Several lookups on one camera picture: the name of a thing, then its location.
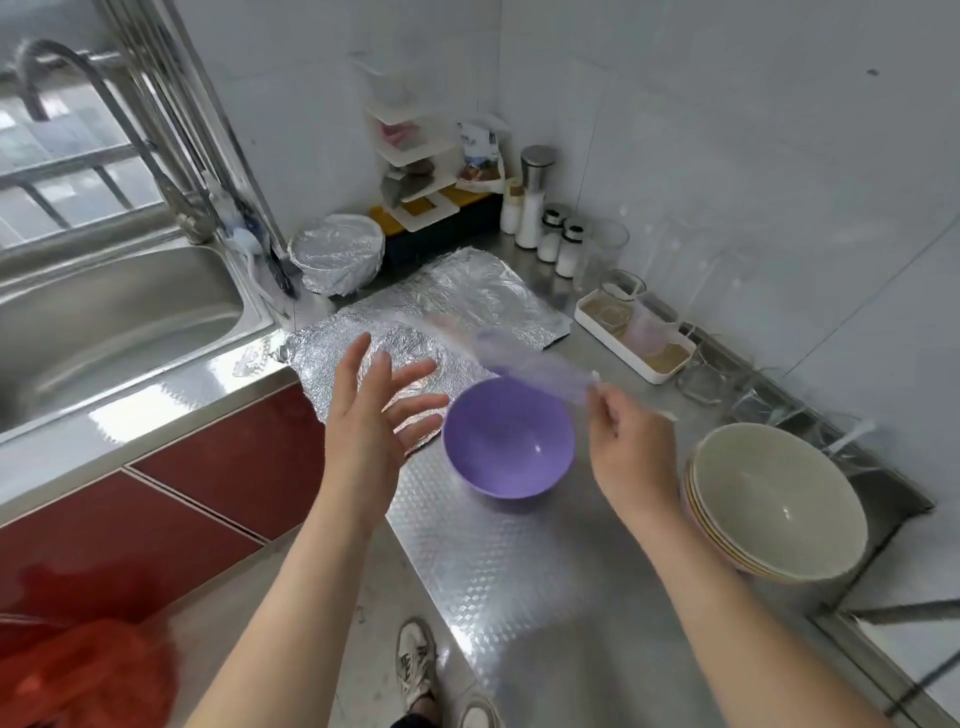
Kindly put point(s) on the metal window railing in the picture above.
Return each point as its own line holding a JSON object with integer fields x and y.
{"x": 68, "y": 173}

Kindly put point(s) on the white rectangular tray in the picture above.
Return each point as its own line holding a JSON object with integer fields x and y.
{"x": 600, "y": 338}

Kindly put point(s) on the person's white shoe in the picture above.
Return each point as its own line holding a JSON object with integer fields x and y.
{"x": 480, "y": 716}
{"x": 416, "y": 663}

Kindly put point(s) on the stainless steel sink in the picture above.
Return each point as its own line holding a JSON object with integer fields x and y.
{"x": 105, "y": 330}

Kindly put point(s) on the person's left hand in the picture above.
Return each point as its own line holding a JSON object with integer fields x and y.
{"x": 368, "y": 443}

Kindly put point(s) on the person's right hand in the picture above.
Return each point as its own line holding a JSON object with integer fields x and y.
{"x": 633, "y": 458}

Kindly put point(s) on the foil-covered bowl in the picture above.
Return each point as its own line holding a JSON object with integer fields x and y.
{"x": 338, "y": 252}
{"x": 525, "y": 360}

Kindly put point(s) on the white dish brush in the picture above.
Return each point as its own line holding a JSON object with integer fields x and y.
{"x": 240, "y": 240}

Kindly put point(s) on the stack of aluminium foil sheets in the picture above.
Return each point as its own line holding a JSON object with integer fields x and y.
{"x": 480, "y": 293}

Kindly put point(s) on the white corner shelf rack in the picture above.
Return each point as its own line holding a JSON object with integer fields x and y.
{"x": 413, "y": 158}

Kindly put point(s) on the pink bowl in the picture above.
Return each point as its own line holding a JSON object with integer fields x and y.
{"x": 780, "y": 503}

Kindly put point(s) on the person's left white shoe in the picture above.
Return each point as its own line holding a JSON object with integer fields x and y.
{"x": 416, "y": 663}

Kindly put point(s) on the small white tan-capped bottle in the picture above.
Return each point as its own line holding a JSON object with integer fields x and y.
{"x": 512, "y": 213}

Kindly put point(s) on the person's right white shoe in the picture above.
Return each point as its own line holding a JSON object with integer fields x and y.
{"x": 480, "y": 716}

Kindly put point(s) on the person's right forearm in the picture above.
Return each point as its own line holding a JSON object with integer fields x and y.
{"x": 735, "y": 630}

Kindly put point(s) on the colourful snack packet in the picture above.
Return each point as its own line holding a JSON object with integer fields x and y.
{"x": 480, "y": 155}

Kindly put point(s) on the tall white steel-capped bottle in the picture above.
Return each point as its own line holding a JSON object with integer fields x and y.
{"x": 533, "y": 210}

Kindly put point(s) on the red kitchen cabinet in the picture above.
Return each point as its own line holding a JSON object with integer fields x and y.
{"x": 225, "y": 473}

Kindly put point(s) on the white shaker with black lid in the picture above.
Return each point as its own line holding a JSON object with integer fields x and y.
{"x": 549, "y": 240}
{"x": 569, "y": 255}

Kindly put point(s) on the purple bowl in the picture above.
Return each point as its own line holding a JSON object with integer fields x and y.
{"x": 510, "y": 443}

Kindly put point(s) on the pink translucent cup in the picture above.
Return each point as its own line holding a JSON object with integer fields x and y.
{"x": 650, "y": 333}

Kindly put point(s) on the steel faucet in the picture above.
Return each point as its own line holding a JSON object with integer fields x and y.
{"x": 128, "y": 128}

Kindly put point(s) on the red plastic bag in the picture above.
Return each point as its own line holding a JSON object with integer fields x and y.
{"x": 83, "y": 675}

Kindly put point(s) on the person's dark trousers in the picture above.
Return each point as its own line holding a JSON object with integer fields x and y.
{"x": 413, "y": 722}

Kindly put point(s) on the person's left forearm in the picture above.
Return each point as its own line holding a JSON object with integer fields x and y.
{"x": 293, "y": 630}

